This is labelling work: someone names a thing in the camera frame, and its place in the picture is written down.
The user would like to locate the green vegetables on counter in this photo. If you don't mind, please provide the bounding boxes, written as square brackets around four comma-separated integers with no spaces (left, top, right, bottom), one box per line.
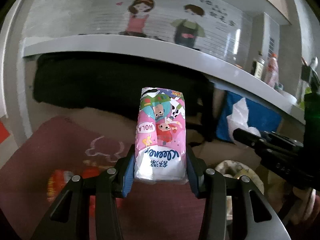
[298,86,313,110]

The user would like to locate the dark sauce bottle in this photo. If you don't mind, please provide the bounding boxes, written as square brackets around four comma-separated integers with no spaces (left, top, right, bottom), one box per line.
[251,51,265,80]

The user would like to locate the cartoon couple wall sticker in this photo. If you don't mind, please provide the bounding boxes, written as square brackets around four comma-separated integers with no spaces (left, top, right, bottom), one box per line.
[109,0,242,57]

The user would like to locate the right hand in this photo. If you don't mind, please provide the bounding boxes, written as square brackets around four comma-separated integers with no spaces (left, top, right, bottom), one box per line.
[278,187,319,225]

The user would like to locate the red striped floor mat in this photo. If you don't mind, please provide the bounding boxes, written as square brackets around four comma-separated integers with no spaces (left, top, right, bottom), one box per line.
[1,117,204,239]

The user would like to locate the red doormat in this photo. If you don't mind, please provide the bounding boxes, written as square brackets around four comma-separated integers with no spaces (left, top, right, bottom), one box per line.
[0,122,10,144]

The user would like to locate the pink plastic bottle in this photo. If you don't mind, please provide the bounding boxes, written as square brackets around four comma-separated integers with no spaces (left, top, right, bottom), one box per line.
[264,53,279,88]

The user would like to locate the grey kitchen countertop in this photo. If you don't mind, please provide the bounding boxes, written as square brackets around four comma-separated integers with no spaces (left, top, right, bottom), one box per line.
[21,35,305,124]

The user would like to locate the blue cloth under counter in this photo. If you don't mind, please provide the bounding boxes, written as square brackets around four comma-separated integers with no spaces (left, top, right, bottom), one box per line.
[216,91,281,142]

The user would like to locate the white tissue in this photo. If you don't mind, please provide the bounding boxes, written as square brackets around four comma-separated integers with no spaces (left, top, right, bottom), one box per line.
[226,98,261,147]

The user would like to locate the pink tissue pack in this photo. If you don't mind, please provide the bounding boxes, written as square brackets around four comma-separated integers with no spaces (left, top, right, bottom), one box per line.
[134,87,188,184]

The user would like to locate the white door frame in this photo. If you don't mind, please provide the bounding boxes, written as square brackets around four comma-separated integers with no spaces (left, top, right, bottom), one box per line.
[1,0,32,146]

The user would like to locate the black cloth under counter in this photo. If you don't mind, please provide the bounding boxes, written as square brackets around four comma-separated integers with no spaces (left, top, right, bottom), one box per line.
[33,51,214,125]

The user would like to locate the red plastic bag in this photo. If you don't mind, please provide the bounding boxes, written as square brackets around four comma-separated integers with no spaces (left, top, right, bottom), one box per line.
[47,166,101,218]

